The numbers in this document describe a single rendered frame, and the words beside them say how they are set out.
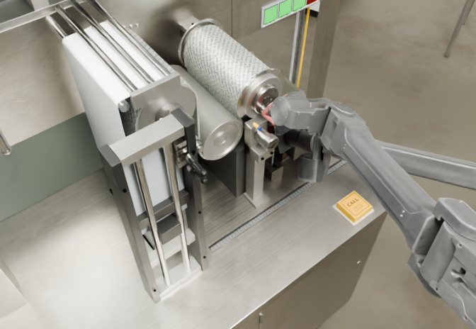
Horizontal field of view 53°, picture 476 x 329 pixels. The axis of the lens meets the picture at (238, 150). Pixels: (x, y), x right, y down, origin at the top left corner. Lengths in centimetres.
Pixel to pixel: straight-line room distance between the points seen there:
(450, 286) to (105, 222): 98
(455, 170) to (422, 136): 182
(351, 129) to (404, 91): 233
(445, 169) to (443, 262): 50
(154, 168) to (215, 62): 38
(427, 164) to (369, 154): 34
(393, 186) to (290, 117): 27
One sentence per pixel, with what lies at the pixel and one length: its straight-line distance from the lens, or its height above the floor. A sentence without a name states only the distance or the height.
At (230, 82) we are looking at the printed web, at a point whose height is 128.
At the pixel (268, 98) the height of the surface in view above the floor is 126.
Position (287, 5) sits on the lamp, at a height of 119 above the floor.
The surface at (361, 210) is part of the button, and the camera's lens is 138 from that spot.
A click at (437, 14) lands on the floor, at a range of 396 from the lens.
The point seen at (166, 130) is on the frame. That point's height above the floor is 144.
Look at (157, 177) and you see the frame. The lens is 93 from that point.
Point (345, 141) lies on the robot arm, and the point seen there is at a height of 140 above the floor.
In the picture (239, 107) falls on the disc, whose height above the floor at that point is 125.
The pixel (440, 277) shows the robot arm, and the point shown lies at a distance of 66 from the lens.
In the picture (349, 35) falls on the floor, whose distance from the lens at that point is 355.
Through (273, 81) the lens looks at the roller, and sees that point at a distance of 114.
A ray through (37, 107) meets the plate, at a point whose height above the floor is 122.
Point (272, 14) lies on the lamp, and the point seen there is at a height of 118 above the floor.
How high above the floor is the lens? 204
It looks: 50 degrees down
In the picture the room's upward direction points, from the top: straight up
